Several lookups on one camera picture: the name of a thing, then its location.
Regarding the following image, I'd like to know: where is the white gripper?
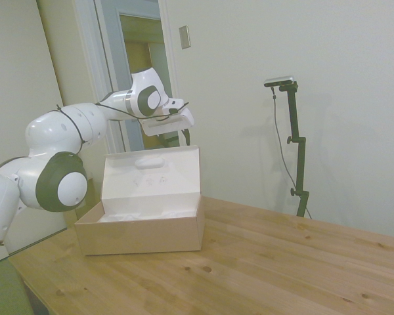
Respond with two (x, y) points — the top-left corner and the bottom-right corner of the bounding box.
(140, 109), (196, 148)

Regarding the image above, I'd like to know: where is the brown cardboard box with lid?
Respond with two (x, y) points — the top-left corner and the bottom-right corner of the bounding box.
(74, 146), (206, 257)

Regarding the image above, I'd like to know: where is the green fabric seat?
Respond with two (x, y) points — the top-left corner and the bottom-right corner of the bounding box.
(0, 258), (34, 315)

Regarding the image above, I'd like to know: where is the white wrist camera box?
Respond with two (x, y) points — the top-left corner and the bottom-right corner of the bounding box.
(162, 97), (188, 116)

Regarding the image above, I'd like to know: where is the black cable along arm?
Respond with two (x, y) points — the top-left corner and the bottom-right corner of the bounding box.
(55, 102), (190, 145)

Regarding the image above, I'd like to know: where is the beige wall switch plate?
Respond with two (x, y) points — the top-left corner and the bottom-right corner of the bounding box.
(179, 25), (192, 51)

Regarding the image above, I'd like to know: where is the white door frame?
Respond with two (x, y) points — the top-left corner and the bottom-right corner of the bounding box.
(74, 0), (181, 155)

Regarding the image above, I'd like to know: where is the grey exterior camera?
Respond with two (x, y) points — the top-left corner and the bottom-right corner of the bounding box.
(263, 75), (297, 89)

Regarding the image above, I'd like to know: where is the black camera stand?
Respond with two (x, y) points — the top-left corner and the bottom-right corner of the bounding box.
(278, 81), (311, 219)

